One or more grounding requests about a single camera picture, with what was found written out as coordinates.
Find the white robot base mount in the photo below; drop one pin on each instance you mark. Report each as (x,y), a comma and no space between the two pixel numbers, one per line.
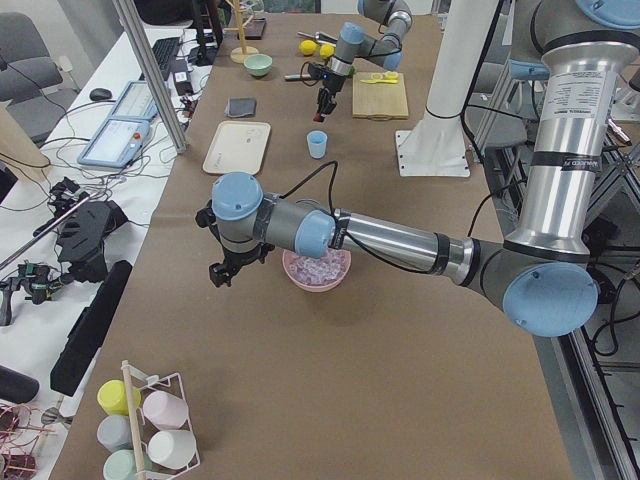
(435,146)

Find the teach pendant near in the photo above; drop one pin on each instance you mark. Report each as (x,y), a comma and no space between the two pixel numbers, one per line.
(115,144)

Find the pile of clear ice cubes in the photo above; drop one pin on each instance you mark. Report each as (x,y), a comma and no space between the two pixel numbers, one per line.
(319,271)

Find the grey office chair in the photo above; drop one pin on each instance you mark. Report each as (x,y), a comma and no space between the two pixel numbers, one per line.
(30,79)

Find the cream rabbit serving tray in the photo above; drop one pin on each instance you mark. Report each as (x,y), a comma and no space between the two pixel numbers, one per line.
(237,146)

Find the black keyboard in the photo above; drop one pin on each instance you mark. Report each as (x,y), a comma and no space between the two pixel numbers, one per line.
(165,52)

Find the yellow lemon upper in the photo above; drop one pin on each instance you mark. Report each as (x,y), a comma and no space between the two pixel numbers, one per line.
(307,47)

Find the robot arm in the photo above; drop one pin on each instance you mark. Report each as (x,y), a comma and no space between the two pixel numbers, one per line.
(537,276)
(353,42)

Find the black computer mouse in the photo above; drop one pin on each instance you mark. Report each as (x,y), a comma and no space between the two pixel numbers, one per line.
(100,94)

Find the metal scoop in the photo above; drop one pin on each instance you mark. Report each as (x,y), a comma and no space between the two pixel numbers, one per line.
(319,37)

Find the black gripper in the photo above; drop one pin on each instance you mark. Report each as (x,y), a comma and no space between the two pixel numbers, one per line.
(332,83)
(234,260)

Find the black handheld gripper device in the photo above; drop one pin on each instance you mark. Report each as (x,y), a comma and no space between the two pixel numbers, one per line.
(81,239)

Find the grey folded cloth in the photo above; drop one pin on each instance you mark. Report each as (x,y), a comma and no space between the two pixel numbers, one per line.
(241,107)

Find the wooden cutting board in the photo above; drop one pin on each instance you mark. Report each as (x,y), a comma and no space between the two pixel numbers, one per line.
(379,101)

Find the teach pendant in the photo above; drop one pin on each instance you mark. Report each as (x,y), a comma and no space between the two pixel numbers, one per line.
(136,101)
(115,144)

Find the aluminium frame post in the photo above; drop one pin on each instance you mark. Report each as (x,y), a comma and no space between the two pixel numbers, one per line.
(139,42)

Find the yellow lemon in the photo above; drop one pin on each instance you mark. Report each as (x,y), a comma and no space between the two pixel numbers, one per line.
(307,47)
(326,51)

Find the black long bar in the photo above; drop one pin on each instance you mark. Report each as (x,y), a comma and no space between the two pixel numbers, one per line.
(88,333)

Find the yellow plastic knife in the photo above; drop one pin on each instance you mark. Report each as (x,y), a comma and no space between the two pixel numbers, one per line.
(383,80)

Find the green cup in rack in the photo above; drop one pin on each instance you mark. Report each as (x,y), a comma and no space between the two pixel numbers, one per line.
(120,465)

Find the grey cup in rack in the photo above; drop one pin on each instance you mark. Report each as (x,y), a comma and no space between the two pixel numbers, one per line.
(114,433)

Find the dark tray at back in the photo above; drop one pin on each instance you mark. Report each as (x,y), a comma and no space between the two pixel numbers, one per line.
(254,29)

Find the light blue plastic cup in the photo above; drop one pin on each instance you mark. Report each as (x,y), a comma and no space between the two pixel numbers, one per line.
(317,144)

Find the yellow lemon lower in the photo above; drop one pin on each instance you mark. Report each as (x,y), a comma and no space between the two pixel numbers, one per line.
(326,51)

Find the green bowl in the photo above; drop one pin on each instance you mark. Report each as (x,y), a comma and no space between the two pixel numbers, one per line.
(258,65)

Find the white cup in rack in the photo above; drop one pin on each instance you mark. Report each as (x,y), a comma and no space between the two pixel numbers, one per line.
(173,449)

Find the wooden mug tree stand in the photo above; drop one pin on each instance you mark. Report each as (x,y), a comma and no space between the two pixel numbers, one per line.
(242,16)

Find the pink bowl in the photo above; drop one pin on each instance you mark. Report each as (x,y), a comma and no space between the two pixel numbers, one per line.
(286,257)

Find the pink cup in rack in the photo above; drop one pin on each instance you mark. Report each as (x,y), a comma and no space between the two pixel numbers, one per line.
(165,410)

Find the yellow cup in rack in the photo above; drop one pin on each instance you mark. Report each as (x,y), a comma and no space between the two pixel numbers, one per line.
(111,397)

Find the teach pendant far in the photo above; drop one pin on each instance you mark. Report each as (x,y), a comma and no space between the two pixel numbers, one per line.
(136,101)

